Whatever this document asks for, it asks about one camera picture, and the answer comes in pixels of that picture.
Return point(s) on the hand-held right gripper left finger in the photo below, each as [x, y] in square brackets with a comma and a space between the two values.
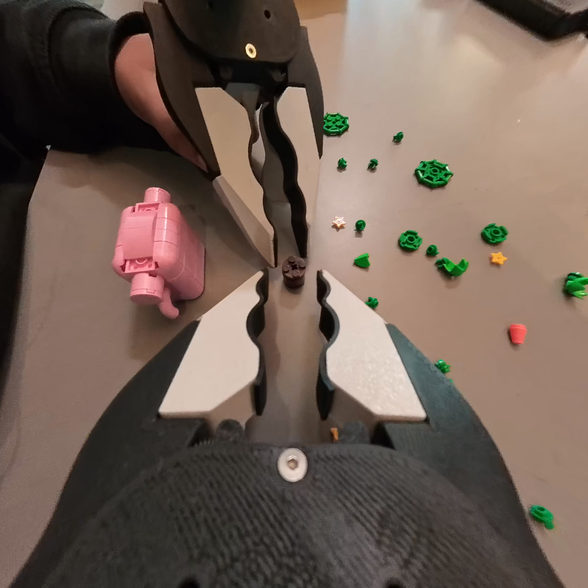
[216, 363]

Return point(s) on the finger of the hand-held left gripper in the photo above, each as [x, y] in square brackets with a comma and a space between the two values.
[229, 133]
[301, 133]

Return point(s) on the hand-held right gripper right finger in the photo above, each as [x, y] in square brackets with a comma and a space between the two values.
[372, 367]

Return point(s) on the brown round toy brick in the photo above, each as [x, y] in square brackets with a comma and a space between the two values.
[294, 273]

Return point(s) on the person's left forearm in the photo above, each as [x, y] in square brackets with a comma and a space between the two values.
[55, 69]

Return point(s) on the person's left hand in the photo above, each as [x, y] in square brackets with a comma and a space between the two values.
[138, 78]

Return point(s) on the green lattice round plate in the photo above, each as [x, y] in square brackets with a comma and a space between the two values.
[433, 173]
[335, 124]

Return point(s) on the pale star piece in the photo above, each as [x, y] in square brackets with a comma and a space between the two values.
[339, 223]

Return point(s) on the green slope piece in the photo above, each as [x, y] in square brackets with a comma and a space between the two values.
[362, 261]

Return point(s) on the pink toy brick pig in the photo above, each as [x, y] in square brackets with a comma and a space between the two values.
[165, 248]

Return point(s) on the green leaf piece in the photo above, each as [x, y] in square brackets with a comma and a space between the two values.
[576, 285]
[452, 267]

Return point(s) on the red cone piece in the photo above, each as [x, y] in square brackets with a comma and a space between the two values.
[517, 334]

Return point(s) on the person's black jacket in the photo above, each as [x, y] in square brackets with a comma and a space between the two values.
[11, 252]

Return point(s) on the black flat object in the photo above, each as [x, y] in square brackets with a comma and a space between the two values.
[542, 16]

